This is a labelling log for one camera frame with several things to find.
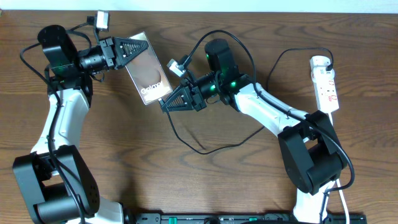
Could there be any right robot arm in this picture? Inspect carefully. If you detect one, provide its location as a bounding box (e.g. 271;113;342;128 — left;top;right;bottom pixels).
161;39;353;223

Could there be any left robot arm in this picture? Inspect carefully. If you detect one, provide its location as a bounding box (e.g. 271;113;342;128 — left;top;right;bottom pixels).
12;25;149;223

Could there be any black charger cable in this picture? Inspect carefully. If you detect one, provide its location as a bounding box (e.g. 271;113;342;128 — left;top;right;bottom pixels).
157;47;335;156

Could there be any Galaxy smartphone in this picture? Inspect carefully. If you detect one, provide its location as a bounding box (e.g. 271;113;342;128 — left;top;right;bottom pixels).
126;32;172;105

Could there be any white power strip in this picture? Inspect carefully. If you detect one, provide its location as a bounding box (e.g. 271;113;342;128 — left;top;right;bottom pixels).
311;66;339;113

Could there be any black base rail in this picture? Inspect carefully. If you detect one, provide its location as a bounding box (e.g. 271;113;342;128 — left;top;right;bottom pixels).
133;212;368;224

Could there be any white charger adapter plug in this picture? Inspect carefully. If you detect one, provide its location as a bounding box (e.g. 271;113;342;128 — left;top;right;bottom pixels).
310;55;333;71

